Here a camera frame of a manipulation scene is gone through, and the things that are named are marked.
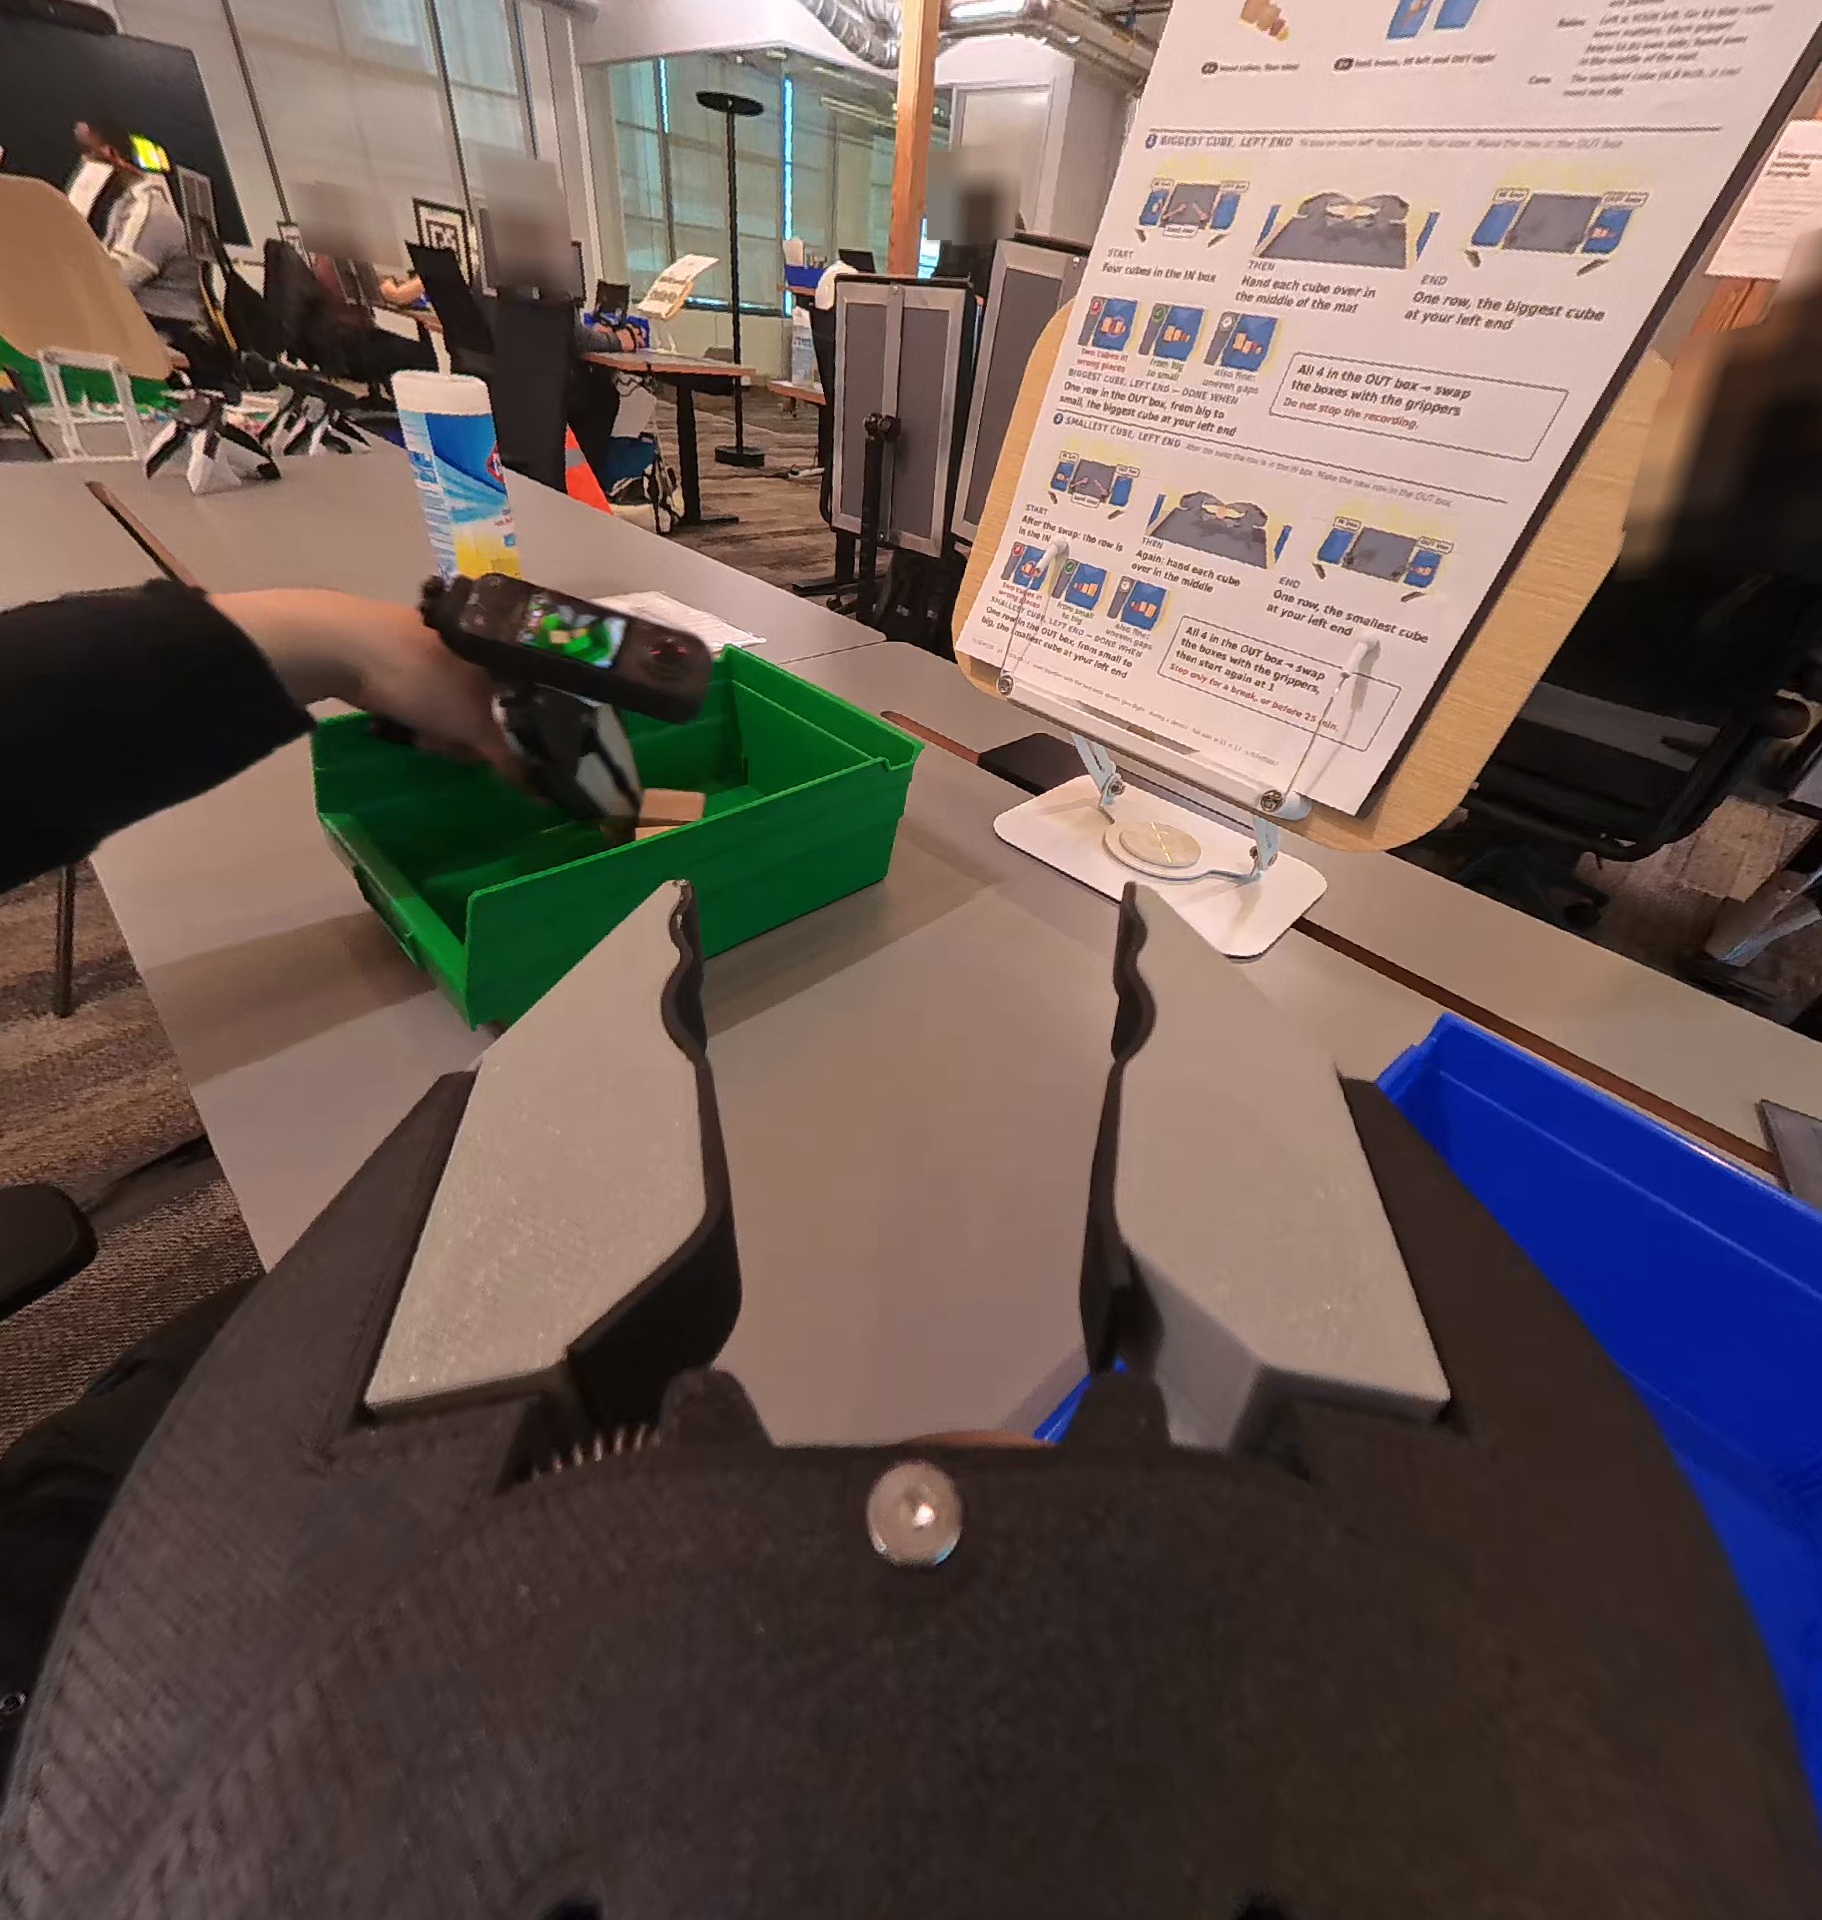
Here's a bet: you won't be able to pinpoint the small wooden document stand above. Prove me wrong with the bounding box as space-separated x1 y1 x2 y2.
0 165 179 454

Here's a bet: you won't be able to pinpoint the person's left hand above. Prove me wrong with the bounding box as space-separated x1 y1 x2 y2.
250 587 536 785

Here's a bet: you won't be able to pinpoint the diagonal support beam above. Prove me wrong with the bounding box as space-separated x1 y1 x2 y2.
887 0 947 280

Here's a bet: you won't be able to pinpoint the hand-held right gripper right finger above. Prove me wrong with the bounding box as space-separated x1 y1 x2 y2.
1079 883 1454 1454

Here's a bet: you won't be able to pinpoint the person's torso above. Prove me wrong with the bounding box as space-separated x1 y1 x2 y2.
0 1275 259 1920

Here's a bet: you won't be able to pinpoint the wipes canister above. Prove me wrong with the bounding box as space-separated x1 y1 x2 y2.
389 368 524 583

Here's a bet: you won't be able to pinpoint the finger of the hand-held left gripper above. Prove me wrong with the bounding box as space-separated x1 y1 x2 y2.
582 716 647 842

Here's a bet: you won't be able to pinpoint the wooden-top standing desk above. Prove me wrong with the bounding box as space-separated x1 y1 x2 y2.
582 345 757 528

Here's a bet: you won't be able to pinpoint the black desk cable cover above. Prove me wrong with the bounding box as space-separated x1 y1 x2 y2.
977 731 1090 796

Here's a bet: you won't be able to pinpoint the green plastic bin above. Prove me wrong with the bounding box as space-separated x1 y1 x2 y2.
312 644 927 1030

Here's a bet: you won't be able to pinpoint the black floor lamp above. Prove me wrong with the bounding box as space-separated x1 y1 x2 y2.
694 89 772 467

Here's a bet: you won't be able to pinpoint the person's left forearm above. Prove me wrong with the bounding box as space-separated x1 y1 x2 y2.
0 580 316 918

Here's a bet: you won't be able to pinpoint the printed instruction sheet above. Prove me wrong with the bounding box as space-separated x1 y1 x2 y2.
956 0 1822 821

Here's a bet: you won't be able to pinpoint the blue plastic bin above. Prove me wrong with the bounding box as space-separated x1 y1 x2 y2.
1032 1010 1822 1920

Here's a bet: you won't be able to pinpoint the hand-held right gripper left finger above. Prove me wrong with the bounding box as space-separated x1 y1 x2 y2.
362 881 745 1426

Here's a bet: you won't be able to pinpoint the white paper sheets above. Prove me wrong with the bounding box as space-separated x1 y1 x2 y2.
593 590 772 655

